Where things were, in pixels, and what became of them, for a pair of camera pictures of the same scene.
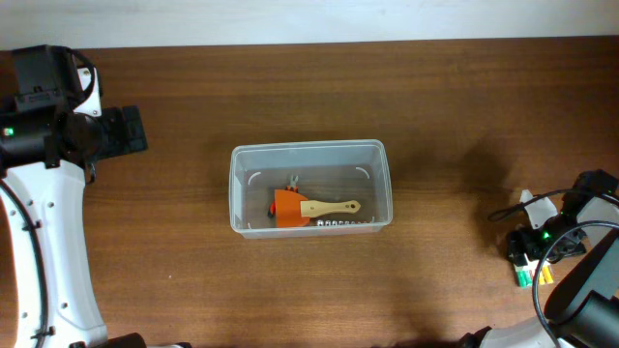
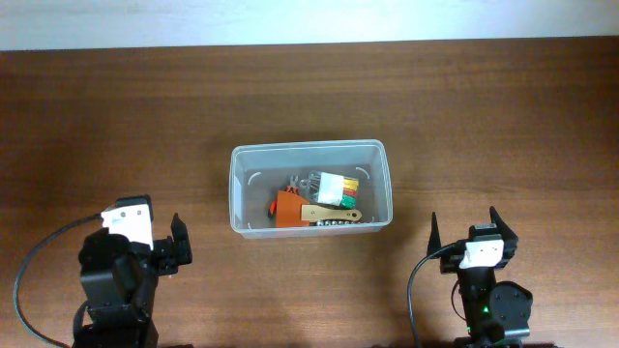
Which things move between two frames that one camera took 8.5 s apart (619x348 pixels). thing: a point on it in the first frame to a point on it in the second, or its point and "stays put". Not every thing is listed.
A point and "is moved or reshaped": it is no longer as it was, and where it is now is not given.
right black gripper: x=515 y=247 to x=508 y=238
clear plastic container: x=308 y=188 stays put
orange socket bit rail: x=328 y=223 stays put
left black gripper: x=122 y=142 to x=164 y=247
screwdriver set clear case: x=525 y=274 to x=329 y=188
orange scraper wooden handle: x=292 y=208 is moved or reshaped
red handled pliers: x=291 y=188 stays put
